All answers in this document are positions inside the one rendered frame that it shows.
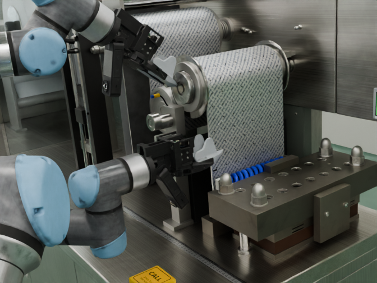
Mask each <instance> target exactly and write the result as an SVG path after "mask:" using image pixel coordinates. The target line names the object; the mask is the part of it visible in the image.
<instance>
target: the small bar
mask: <svg viewBox="0 0 377 283"><path fill-rule="evenodd" d="M298 163H299V161H298V156H294V155H290V156H286V157H283V158H281V159H278V160H275V161H273V162H269V163H267V164H265V165H264V171H265V172H268V173H270V174H272V173H274V172H277V171H280V170H282V169H285V168H287V167H291V166H293V165H296V164H298Z"/></svg>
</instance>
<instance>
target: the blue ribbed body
mask: <svg viewBox="0 0 377 283"><path fill-rule="evenodd" d="M281 158H283V156H279V157H278V158H274V159H270V160H269V161H265V163H264V162H262V163H261V164H257V165H255V166H251V167H250V168H246V169H245V170H241V171H237V172H236V173H231V175H230V176H231V178H232V183H234V182H237V181H240V180H243V179H245V178H248V177H250V176H254V175H256V174H259V173H261V172H264V165H265V164H267V163H269V162H273V161H275V160H278V159H281Z"/></svg>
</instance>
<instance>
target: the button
mask: <svg viewBox="0 0 377 283"><path fill-rule="evenodd" d="M129 282H130V283H176V279H175V278H174V277H172V276H171V275H170V274H168V273H167V272H166V271H165V270H163V269H162V268H160V267H159V266H155V267H153V268H150V269H148V270H146V271H143V272H141V273H138V274H137V275H134V276H132V277H130V278H129Z"/></svg>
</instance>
